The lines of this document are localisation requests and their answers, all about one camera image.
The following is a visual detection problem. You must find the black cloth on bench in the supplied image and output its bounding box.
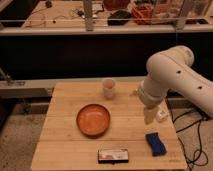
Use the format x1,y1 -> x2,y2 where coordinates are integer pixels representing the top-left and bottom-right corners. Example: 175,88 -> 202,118
107,10 -> 131,26

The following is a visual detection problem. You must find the white plastic bottle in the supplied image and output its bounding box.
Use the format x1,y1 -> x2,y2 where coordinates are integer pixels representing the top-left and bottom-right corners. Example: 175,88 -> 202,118
156,106 -> 169,122

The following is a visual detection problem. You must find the translucent plastic cup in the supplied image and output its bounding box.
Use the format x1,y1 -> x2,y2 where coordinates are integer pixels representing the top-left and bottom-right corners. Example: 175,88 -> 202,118
102,78 -> 116,99

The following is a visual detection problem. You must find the orange round bowl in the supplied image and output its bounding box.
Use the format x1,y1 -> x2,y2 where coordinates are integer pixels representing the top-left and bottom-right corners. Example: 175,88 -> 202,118
76,104 -> 110,136

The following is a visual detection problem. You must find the blue sponge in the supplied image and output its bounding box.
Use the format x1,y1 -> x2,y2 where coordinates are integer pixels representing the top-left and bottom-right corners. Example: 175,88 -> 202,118
145,132 -> 167,157

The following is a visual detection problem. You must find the black floor cable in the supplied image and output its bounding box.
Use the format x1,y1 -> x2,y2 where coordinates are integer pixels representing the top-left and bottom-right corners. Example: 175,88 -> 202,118
171,109 -> 209,171

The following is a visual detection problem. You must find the grey metal post right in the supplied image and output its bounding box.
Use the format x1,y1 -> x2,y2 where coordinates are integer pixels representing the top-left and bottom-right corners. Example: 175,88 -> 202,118
175,0 -> 193,30

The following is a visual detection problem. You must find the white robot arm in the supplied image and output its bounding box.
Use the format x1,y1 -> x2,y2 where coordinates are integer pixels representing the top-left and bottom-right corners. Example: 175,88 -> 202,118
137,46 -> 213,124

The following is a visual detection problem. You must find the grey metal post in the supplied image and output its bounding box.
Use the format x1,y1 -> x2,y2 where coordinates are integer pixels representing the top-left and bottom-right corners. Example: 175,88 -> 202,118
175,0 -> 193,30
83,0 -> 93,31

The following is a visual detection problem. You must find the black white rectangular box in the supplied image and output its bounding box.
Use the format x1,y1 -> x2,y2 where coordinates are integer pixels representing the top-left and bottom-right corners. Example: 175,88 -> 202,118
98,149 -> 129,164

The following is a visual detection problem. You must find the orange basket on bench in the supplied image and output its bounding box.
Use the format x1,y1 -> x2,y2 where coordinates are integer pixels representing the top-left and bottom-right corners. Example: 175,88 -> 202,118
131,5 -> 153,25

